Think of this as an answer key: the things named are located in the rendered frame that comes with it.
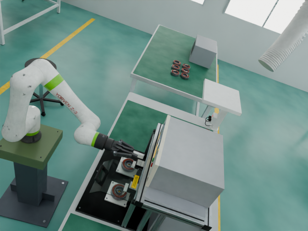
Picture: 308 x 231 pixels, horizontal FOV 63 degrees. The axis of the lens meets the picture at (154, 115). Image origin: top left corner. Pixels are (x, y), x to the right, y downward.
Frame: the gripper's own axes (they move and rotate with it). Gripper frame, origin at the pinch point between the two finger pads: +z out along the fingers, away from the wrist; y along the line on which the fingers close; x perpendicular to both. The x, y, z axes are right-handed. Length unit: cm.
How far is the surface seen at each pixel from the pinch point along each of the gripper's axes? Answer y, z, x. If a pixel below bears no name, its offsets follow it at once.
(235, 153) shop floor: -169, 134, -118
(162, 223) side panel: 24.2, 26.9, -21.7
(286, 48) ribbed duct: -107, 83, 57
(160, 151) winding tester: 4.4, 10.7, 14.0
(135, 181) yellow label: 10.1, 3.8, -11.5
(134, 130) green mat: -64, -10, -43
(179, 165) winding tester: 9.2, 22.8, 13.7
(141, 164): -19.6, 5.3, -31.0
